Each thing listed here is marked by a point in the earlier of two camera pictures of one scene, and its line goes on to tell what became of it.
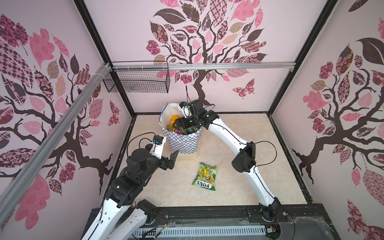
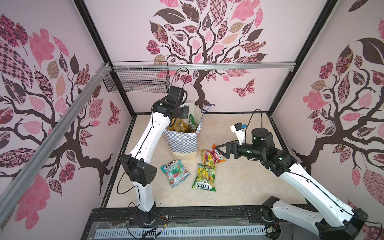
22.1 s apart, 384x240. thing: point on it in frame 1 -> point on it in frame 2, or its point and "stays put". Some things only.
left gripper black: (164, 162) -> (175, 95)
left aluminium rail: (102, 73) stays put
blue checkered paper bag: (179, 143) stays put
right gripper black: (183, 121) -> (234, 145)
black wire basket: (138, 77) stays put
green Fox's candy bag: (206, 177) stays put
